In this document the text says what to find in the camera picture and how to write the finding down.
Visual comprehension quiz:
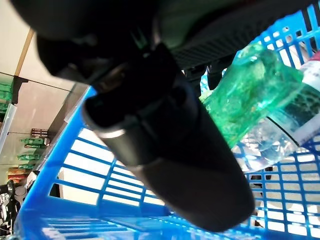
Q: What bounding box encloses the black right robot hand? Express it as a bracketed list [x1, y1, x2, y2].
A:
[9, 0, 301, 232]

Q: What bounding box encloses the green Sprite bottle yellow cap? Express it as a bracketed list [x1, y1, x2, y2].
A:
[199, 41, 320, 148]

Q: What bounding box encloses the clear water bottle red label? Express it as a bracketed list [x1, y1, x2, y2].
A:
[231, 49, 320, 173]

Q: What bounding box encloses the blue plastic shopping basket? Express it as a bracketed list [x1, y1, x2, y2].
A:
[13, 2, 320, 240]

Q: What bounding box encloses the distant snack shelf unit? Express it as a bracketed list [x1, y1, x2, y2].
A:
[0, 72, 88, 181]

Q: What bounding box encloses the tan wooden wall rail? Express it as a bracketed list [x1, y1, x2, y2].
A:
[14, 29, 35, 76]

